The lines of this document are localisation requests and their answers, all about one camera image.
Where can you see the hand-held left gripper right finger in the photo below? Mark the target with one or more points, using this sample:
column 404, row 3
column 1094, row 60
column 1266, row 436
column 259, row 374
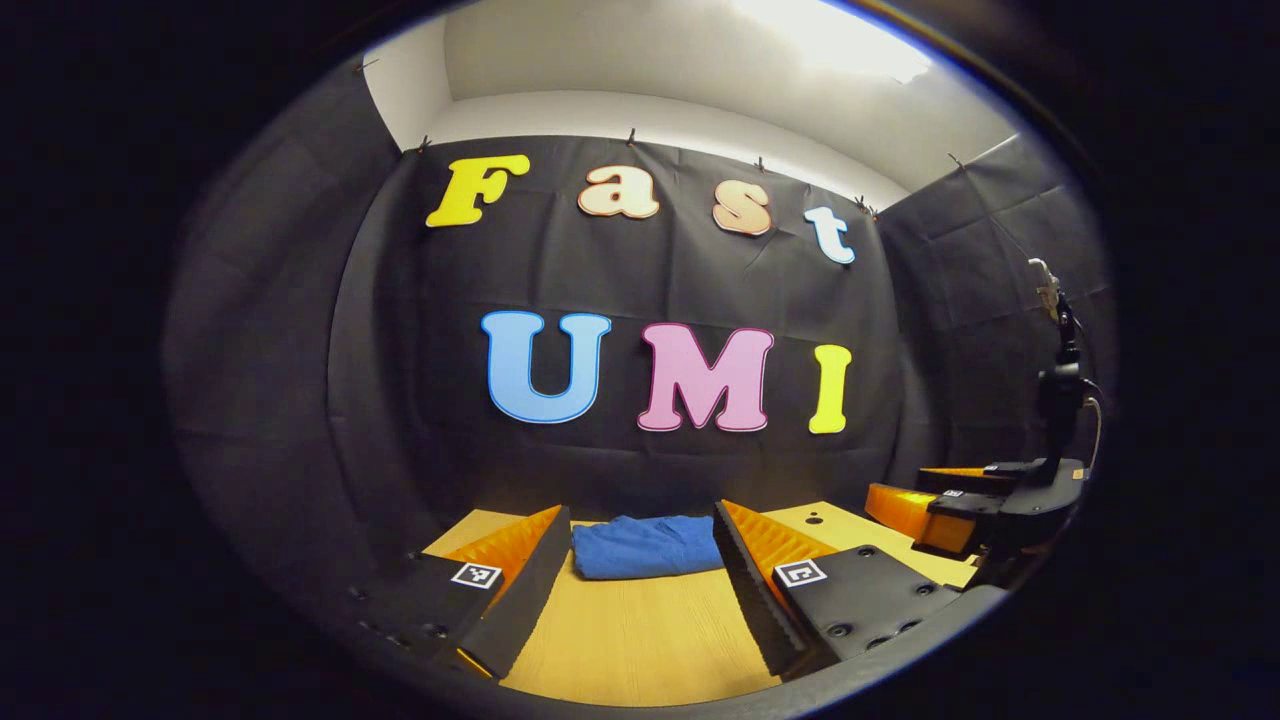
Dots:
column 745, row 585

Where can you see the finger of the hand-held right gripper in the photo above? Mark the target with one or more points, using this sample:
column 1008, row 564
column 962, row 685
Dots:
column 915, row 515
column 975, row 476

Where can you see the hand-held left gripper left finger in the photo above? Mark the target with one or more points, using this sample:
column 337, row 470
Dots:
column 530, row 590

